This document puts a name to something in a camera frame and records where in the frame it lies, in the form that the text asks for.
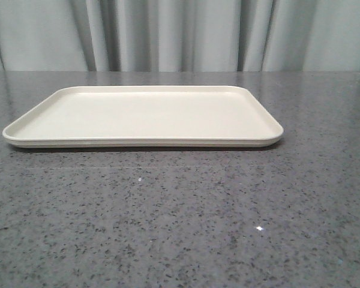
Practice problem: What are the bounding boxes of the cream rectangular plastic tray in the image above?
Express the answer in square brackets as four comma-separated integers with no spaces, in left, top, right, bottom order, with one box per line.
[2,85,284,148]

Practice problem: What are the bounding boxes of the pale green curtain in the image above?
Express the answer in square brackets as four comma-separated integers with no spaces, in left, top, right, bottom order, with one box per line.
[0,1,360,72]

